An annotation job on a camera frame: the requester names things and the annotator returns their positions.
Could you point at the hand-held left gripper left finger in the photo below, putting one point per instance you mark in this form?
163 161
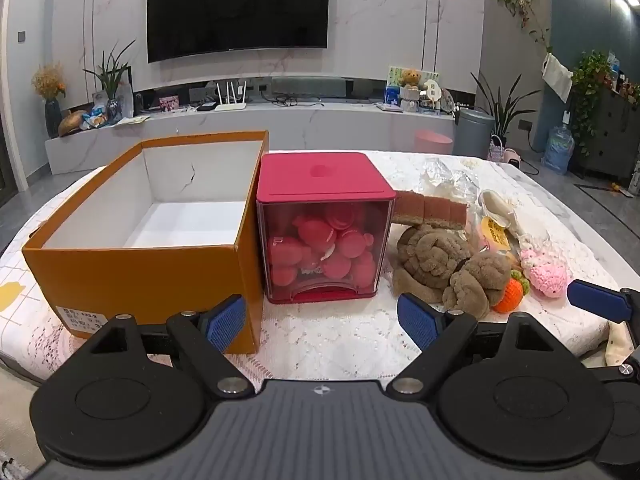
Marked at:
225 324

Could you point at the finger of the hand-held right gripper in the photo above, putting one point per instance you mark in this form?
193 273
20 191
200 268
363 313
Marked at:
595 301
626 375

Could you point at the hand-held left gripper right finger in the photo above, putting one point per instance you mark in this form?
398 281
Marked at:
417 322

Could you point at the pink crochet toy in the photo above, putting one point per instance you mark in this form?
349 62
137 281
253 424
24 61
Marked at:
547 275

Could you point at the brown plush toy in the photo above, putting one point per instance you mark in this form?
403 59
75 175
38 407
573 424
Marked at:
440 265

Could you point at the orange crochet carrot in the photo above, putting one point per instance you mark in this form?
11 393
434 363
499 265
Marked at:
510 296

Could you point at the orange cardboard box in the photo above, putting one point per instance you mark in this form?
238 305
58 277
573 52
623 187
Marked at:
150 280

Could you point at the brown pink layered sponge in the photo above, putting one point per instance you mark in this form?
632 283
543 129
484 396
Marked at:
430 210

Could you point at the yellow packet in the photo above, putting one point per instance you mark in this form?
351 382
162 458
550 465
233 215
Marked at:
495 235

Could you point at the crinkled clear plastic bag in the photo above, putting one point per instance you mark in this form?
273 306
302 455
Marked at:
447 177

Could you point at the red clear-sided storage box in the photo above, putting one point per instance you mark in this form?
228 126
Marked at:
325 175

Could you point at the cream cloth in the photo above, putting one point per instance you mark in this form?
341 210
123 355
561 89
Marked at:
619 342

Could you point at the pile of pink round toys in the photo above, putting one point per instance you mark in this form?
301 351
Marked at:
330 250

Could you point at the blue water bottle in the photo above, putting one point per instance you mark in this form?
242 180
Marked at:
557 150

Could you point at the small pink heater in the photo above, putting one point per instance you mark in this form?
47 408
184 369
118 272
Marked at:
512 156

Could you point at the dark sideboard cabinet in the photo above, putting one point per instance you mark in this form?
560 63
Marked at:
615 130

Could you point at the small woven bag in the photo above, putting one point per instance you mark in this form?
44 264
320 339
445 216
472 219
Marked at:
495 150

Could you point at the pink trash bin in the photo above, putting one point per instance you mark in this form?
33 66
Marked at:
432 141

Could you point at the white marble tv cabinet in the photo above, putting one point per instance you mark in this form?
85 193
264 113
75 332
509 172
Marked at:
250 130

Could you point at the grey trash bin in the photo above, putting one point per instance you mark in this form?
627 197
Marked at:
474 132

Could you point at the long-leaf potted plant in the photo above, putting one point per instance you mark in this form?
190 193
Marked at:
502 110

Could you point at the white router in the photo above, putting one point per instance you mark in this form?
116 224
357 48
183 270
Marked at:
231 106

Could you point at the black set-top box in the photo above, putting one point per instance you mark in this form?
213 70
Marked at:
207 106

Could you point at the ivy potted plant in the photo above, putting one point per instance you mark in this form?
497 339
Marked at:
590 80

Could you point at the yellowish paper sheets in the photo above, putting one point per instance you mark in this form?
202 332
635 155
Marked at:
131 120

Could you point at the pink picture card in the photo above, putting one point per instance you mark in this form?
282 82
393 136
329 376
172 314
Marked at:
169 103

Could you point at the blue box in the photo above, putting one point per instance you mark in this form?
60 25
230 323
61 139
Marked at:
392 96

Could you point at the white hanging cloth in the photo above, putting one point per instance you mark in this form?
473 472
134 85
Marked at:
557 76

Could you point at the white round ornament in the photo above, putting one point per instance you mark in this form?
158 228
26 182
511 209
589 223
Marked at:
432 91

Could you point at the small brown teddy bear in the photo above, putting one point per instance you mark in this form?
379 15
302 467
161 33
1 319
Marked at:
411 80

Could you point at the blue white snack packet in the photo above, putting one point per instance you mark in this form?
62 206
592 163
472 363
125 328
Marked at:
95 118

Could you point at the brown round object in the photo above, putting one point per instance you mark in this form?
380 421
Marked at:
71 122

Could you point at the green plant in glass vase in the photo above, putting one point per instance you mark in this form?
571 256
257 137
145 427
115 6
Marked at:
114 95

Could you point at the dark blue vase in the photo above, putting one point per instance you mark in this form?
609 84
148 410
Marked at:
52 119

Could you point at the dried yellow flowers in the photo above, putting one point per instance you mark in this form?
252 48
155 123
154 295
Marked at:
48 82

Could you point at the hanging vine plant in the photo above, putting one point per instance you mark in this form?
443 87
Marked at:
522 10

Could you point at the black wall television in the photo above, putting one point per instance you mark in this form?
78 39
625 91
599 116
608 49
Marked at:
240 5

